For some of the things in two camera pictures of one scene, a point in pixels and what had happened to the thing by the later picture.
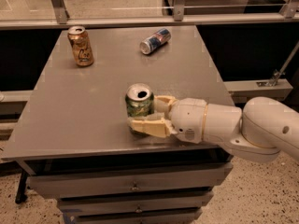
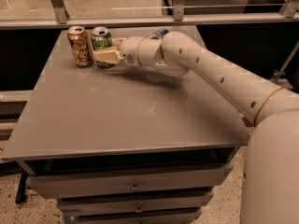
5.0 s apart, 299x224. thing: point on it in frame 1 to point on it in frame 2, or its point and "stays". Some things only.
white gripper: (188, 119) to (129, 51)
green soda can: (139, 100) to (101, 37)
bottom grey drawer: (135, 216) stays
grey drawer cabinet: (74, 144) stays
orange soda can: (80, 46) stays
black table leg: (21, 192) stays
